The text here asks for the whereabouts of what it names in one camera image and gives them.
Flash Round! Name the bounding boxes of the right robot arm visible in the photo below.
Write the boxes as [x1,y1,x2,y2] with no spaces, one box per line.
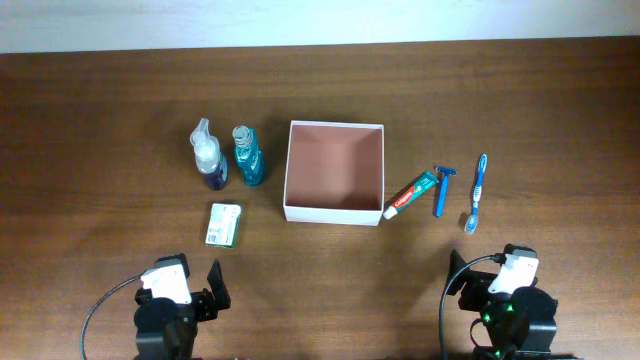
[442,244,558,359]

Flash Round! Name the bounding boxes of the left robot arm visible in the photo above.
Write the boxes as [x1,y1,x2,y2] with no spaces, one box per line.
[134,253,231,360]

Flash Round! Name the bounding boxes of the green white soap box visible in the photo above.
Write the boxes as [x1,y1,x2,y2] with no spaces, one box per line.
[204,203,242,248]

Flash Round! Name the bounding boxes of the blue disposable razor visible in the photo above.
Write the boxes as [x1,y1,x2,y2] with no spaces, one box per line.
[434,166,457,218]

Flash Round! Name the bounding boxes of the teal mouthwash bottle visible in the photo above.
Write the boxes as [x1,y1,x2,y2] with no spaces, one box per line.
[232,126,264,187]

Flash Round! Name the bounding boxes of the green red toothpaste tube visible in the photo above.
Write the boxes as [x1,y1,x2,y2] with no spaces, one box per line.
[382,171,439,220]

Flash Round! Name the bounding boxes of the blue white toothbrush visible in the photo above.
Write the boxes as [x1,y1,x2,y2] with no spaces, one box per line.
[464,154,488,234]

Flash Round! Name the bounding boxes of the white cardboard box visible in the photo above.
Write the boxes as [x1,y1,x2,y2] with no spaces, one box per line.
[282,120,385,226]

